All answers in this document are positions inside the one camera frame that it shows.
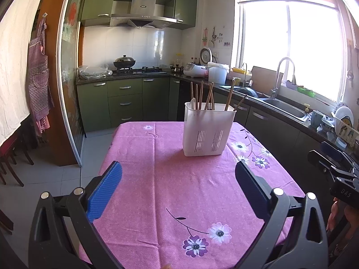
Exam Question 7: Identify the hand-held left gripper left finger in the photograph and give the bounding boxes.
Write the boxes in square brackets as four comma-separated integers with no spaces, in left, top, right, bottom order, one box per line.
[28,161,124,269]

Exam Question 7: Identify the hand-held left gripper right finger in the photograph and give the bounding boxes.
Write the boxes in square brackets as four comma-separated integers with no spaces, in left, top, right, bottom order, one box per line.
[235,161,329,269]

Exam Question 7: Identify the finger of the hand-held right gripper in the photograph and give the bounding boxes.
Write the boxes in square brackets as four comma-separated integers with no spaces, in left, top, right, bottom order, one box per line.
[308,149,356,179]
[320,141,359,172]

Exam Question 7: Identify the white utensil holder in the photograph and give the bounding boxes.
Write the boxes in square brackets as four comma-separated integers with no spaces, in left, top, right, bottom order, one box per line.
[183,102,237,157]

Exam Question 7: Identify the person's right hand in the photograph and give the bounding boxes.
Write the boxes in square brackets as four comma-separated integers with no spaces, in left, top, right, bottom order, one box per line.
[326,197,359,247]

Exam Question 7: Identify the white dish rack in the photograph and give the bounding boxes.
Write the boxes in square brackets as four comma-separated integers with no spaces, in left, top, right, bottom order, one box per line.
[331,112,359,149]

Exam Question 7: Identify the blue patterned bowl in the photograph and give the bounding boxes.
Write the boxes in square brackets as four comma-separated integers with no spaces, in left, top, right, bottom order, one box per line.
[321,118,335,132]

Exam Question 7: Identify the dark stone countertop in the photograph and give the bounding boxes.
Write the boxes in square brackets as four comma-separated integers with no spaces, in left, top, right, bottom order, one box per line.
[76,70,359,160]

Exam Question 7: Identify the grey mug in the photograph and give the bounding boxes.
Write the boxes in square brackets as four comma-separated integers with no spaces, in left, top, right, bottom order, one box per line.
[310,110,325,129]

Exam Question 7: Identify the white plate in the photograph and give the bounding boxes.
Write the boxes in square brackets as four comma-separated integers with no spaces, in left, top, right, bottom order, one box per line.
[335,102,354,126]

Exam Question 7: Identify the steel double sink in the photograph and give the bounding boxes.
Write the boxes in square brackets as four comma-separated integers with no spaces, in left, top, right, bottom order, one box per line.
[220,85,310,122]

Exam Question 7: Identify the green basket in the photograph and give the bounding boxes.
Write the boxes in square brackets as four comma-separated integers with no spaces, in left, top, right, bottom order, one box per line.
[297,86,316,97]

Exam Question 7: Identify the purple floral tablecloth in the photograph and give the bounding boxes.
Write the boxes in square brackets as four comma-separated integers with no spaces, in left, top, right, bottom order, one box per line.
[79,121,306,269]

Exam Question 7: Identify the tall steel faucet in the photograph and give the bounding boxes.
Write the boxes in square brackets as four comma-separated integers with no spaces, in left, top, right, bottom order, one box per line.
[271,57,297,99]

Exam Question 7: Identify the wooden cutting board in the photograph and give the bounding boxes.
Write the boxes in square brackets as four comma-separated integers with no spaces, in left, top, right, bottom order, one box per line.
[250,66,284,95]

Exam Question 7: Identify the black pan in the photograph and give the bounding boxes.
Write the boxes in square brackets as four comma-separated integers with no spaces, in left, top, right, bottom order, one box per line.
[235,87,258,98]

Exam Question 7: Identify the dark wooden chair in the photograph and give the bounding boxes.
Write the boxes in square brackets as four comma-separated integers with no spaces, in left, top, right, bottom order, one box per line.
[0,134,35,187]

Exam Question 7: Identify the clear plastic bag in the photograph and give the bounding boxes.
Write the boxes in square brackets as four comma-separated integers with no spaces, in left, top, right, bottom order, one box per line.
[77,64,113,79]

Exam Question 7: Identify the window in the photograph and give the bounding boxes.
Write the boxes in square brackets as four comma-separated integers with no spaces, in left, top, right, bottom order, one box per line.
[234,1,348,103]

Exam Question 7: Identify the sliding glass door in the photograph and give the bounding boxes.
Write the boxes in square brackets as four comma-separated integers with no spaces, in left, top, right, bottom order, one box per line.
[56,0,92,166]

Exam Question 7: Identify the checked apron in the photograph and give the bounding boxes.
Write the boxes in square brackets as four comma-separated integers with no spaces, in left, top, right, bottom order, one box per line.
[27,13,55,133]

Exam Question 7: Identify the white lidded bucket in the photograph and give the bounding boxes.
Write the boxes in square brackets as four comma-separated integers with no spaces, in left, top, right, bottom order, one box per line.
[207,62,230,85]

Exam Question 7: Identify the black gas stove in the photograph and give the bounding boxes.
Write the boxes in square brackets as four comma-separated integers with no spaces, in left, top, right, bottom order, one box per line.
[112,67,168,75]

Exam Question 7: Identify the black wok with lid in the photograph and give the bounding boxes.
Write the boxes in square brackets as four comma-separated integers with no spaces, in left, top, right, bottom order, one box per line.
[113,54,136,70]

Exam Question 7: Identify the white rice cooker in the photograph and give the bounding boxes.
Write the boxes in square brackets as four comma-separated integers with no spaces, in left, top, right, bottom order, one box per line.
[183,63,208,78]

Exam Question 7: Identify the white hanging sheet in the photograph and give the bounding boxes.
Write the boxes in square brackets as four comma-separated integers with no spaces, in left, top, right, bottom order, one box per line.
[0,0,52,146]

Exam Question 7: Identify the steel range hood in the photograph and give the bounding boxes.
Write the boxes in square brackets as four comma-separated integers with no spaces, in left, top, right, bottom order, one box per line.
[109,0,178,29]

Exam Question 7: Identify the green wall cabinets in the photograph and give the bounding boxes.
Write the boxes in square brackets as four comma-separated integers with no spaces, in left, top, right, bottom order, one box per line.
[81,0,199,30]

